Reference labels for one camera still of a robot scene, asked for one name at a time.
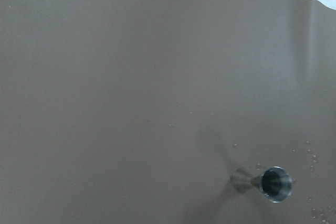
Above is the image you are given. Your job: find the brown table mat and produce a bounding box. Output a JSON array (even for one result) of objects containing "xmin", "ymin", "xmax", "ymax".
[{"xmin": 1, "ymin": 0, "xmax": 335, "ymax": 223}]

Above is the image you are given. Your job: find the steel double jigger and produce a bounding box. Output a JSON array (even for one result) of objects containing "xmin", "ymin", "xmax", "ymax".
[{"xmin": 230, "ymin": 166, "xmax": 293, "ymax": 203}]

